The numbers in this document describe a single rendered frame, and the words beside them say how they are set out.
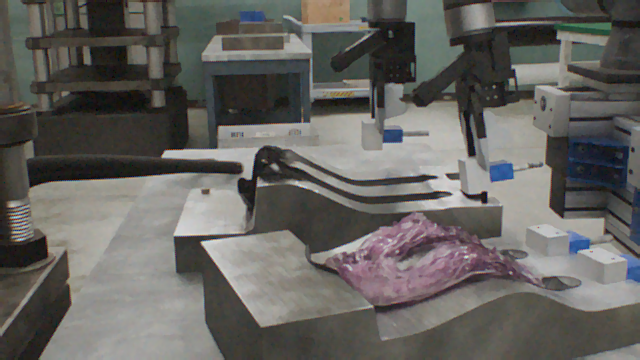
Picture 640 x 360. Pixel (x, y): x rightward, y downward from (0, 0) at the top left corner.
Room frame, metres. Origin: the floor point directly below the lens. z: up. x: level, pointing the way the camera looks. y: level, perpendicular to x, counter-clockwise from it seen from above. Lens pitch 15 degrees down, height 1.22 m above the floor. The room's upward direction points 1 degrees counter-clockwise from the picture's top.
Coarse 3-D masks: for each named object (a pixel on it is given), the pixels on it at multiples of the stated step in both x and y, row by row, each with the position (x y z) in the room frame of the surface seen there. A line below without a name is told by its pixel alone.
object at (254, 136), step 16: (224, 128) 4.66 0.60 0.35; (240, 128) 4.68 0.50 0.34; (256, 128) 4.69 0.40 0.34; (272, 128) 4.70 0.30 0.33; (288, 128) 4.71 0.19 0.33; (304, 128) 4.72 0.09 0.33; (224, 144) 4.29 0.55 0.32; (240, 144) 4.67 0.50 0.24; (256, 144) 4.31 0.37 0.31; (272, 144) 4.33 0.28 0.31; (288, 144) 4.34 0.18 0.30; (304, 144) 4.35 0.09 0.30
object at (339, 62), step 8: (376, 32) 1.42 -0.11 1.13; (360, 40) 1.45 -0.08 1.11; (368, 40) 1.42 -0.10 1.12; (376, 40) 1.42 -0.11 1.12; (384, 40) 1.42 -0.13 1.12; (352, 48) 1.42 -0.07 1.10; (360, 48) 1.42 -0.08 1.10; (368, 48) 1.42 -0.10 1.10; (336, 56) 1.42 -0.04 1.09; (344, 56) 1.41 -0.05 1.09; (352, 56) 1.41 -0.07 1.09; (360, 56) 1.42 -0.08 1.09; (336, 64) 1.41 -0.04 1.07; (344, 64) 1.41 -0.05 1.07; (336, 72) 1.42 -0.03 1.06
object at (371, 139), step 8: (368, 120) 1.45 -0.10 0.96; (368, 128) 1.42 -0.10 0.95; (376, 128) 1.42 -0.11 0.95; (384, 128) 1.43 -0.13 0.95; (392, 128) 1.43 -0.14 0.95; (400, 128) 1.43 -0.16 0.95; (368, 136) 1.42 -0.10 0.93; (376, 136) 1.42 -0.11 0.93; (384, 136) 1.42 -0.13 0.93; (392, 136) 1.42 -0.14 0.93; (400, 136) 1.42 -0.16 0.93; (408, 136) 1.44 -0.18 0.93; (416, 136) 1.44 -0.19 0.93; (424, 136) 1.44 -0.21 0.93; (368, 144) 1.42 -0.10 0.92; (376, 144) 1.42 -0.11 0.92
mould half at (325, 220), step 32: (288, 160) 1.22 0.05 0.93; (320, 160) 1.33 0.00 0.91; (192, 192) 1.30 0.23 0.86; (224, 192) 1.29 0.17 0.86; (256, 192) 1.08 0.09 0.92; (288, 192) 1.07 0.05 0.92; (320, 192) 1.08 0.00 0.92; (352, 192) 1.18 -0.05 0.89; (384, 192) 1.19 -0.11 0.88; (416, 192) 1.18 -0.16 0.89; (192, 224) 1.11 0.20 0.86; (224, 224) 1.11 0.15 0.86; (256, 224) 1.07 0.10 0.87; (288, 224) 1.07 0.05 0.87; (320, 224) 1.07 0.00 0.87; (352, 224) 1.08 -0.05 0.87; (384, 224) 1.08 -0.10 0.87; (448, 224) 1.09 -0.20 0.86; (480, 224) 1.09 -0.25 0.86; (192, 256) 1.06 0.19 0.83
